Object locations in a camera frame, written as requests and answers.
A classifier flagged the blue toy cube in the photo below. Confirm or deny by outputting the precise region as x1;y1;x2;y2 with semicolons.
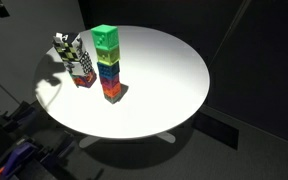
96;59;121;79

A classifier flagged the dark clamp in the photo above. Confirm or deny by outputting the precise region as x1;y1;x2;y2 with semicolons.
40;131;102;180

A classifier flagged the white table base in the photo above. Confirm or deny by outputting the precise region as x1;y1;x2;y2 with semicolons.
78;130;177;149

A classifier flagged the purple clamp orange handle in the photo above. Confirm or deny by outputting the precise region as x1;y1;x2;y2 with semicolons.
0;138;38;180

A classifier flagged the black clamp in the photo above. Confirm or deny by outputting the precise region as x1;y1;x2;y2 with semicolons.
0;99;36;134

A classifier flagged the magenta toy cube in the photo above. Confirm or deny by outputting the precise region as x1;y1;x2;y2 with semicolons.
99;73;121;88

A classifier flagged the orange toy cube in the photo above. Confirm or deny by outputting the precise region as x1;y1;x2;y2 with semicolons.
101;81;122;97

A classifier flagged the lime toy cube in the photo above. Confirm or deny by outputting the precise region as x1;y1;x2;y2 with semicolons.
95;45;121;66

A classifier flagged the black white plush cube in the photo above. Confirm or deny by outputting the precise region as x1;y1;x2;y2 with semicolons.
52;31;84;63

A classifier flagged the red purple plush cube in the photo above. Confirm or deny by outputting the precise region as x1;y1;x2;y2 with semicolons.
71;71;98;89

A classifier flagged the green toy cube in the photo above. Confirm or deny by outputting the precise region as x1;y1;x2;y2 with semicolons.
90;24;120;51

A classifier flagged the blue topped plush cube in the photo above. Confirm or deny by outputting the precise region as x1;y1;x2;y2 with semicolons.
65;50;95;78

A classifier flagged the grey toy cube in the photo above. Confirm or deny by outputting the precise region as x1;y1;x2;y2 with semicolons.
103;90;124;105

